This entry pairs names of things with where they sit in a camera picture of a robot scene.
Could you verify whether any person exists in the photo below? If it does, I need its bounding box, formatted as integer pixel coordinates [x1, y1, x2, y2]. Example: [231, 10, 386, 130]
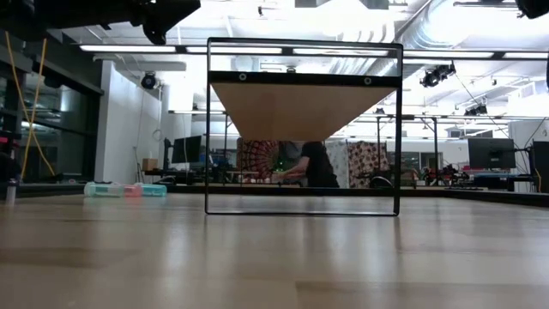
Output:
[272, 141, 341, 189]

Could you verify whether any dark background desk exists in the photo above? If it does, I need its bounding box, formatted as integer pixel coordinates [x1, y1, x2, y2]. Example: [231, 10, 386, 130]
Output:
[471, 171, 535, 193]
[144, 168, 207, 186]

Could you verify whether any black computer monitor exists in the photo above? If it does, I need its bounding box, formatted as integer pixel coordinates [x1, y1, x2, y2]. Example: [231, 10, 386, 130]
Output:
[467, 137, 516, 170]
[531, 140, 549, 193]
[171, 135, 202, 164]

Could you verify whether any yellow cable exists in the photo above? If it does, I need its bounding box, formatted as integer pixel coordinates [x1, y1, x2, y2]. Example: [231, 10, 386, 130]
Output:
[3, 32, 57, 179]

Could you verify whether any black metal workstation frame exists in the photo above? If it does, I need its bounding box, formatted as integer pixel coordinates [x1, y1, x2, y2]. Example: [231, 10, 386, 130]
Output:
[353, 112, 441, 188]

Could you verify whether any black round ceiling spotlight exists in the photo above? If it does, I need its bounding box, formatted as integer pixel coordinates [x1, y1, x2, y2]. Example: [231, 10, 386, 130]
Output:
[140, 71, 159, 90]

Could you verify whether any black aluminium rig frame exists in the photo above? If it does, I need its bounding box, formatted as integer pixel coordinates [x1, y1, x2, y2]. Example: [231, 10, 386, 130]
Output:
[0, 182, 549, 209]

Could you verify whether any wooden shelf black metal frame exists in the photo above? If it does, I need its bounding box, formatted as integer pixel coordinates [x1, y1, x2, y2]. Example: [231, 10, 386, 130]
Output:
[204, 36, 404, 217]

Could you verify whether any grey cylindrical post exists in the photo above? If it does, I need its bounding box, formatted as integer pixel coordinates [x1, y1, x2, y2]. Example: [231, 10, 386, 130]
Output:
[4, 178, 21, 206]

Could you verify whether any grey hanging cloth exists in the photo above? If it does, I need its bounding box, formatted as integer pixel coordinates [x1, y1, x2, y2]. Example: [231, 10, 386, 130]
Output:
[278, 140, 306, 161]

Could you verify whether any teal plastic block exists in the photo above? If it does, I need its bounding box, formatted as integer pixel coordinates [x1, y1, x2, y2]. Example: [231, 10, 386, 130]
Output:
[83, 181, 125, 198]

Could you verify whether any black office chair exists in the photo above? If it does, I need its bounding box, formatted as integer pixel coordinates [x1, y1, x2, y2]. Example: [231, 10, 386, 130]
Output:
[371, 169, 395, 189]

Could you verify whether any dark floral cloth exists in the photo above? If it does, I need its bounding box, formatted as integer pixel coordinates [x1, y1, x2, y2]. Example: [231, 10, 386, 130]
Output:
[347, 141, 394, 189]

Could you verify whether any white patterned cloth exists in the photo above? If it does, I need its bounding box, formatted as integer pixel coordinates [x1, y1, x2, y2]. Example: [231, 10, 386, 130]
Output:
[325, 140, 351, 189]

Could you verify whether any red mandala cloth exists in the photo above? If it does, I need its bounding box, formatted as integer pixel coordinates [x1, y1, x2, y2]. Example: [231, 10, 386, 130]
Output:
[237, 139, 281, 182]

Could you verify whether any long ceiling light strip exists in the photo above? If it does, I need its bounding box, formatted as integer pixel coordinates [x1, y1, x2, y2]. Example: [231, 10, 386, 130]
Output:
[79, 44, 549, 60]

